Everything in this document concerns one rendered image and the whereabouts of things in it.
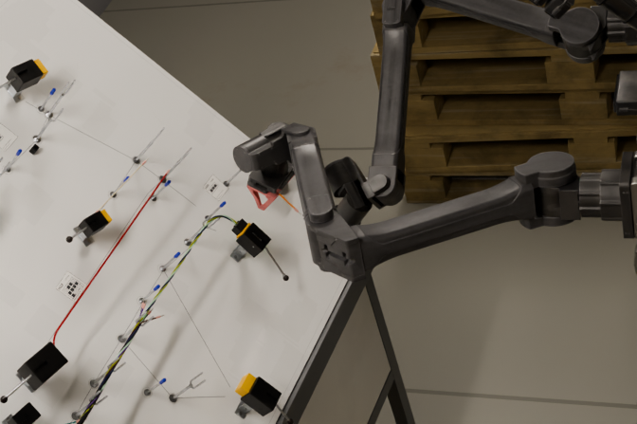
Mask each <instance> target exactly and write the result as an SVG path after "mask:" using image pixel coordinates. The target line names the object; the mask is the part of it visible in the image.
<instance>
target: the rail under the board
mask: <svg viewBox="0 0 637 424"><path fill-rule="evenodd" d="M372 271H373V269H371V270H368V271H365V274H366V279H363V280H360V281H357V282H351V281H349V280H348V281H347V283H346V285H345V287H344V288H343V290H342V292H341V294H340V296H339V298H338V300H337V303H336V305H335V307H334V309H333V311H332V313H331V315H330V317H329V319H328V321H327V323H326V324H325V326H324V328H323V330H322V332H321V334H320V336H319V338H318V341H317V343H316V345H315V347H314V349H313V351H312V353H311V355H310V357H309V359H308V361H307V362H306V364H305V366H304V368H303V370H302V372H301V374H300V377H299V379H298V381H297V383H296V385H295V387H294V389H293V390H292V392H291V394H290V396H289V398H288V399H287V401H286V403H285V405H284V407H283V409H282V411H283V412H284V413H285V414H286V415H287V417H288V418H292V419H293V420H294V423H293V424H299V421H300V418H301V416H302V414H303V412H304V410H305V408H306V406H307V404H308V402H309V400H310V398H311V396H312V394H313V393H314V391H315V389H316V386H317V384H318V382H319V379H320V377H321V375H322V373H323V371H324V369H325V367H326V365H327V363H328V361H329V359H330V357H331V356H332V354H333V351H334V349H335V347H336V345H337V342H338V340H339V338H340V336H341V334H342V332H343V330H344V328H345V326H346V324H347V322H348V321H349V319H350V316H351V314H352V312H353V310H354V308H355V305H356V303H357V301H358V299H359V297H360V295H361V293H362V291H363V289H364V287H365V285H366V284H367V281H368V279H369V277H370V275H371V273H372ZM276 424H287V419H286V418H285V417H284V416H283V415H282V413H281V414H280V416H279V418H278V420H277V422H276Z"/></svg>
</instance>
